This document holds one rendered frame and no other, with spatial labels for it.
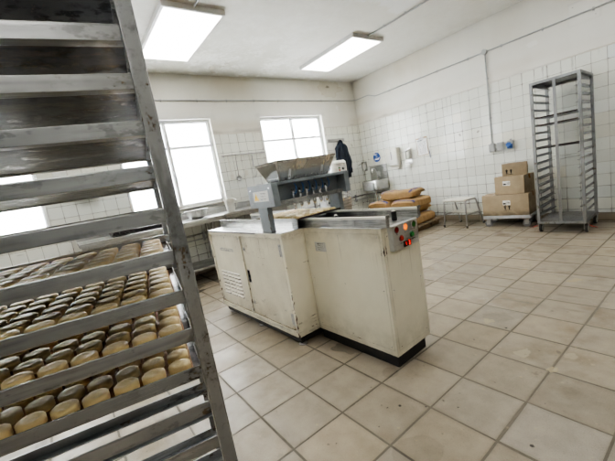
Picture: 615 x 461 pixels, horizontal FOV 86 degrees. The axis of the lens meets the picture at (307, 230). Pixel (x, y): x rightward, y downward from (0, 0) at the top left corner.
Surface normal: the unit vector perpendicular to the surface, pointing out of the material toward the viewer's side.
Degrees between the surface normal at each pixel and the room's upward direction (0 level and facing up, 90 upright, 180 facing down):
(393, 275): 90
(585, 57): 90
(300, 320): 90
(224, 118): 90
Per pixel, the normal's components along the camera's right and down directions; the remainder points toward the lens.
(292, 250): 0.62, 0.02
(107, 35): 0.44, 0.07
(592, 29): -0.78, 0.22
